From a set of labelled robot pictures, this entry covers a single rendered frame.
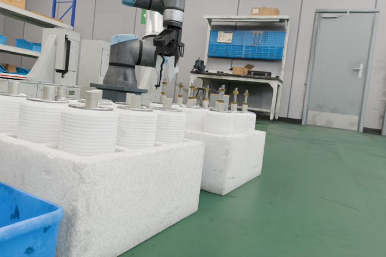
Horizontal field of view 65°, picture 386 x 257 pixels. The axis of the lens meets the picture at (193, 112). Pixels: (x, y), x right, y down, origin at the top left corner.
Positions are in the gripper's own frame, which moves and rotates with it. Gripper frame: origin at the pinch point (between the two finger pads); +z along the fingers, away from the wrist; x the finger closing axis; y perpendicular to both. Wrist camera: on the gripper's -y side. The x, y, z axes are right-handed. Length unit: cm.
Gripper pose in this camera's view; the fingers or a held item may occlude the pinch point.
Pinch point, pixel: (163, 77)
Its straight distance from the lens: 113.2
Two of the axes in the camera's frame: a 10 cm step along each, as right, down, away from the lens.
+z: -1.1, 9.9, 0.5
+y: 3.7, -0.1, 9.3
